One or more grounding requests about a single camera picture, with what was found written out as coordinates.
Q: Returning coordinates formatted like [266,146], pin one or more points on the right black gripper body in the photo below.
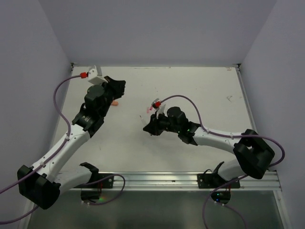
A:
[164,123]

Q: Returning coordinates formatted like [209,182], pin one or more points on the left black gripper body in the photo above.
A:
[108,93]

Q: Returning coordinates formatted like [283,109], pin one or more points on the white dark red pen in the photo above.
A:
[142,120]

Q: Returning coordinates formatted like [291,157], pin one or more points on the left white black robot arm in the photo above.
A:
[43,182]

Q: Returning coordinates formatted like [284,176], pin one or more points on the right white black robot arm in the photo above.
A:
[252,154]

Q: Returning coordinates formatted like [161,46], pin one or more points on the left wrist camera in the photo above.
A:
[95,76]

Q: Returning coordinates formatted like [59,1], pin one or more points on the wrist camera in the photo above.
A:
[158,107]
[95,76]

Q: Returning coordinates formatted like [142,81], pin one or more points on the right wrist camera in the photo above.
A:
[158,107]

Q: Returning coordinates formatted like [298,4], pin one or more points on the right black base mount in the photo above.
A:
[210,179]

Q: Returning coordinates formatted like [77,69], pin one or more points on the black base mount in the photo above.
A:
[88,176]
[210,179]

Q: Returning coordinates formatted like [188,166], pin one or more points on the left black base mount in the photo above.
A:
[88,176]

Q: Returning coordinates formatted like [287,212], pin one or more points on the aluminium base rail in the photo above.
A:
[188,181]

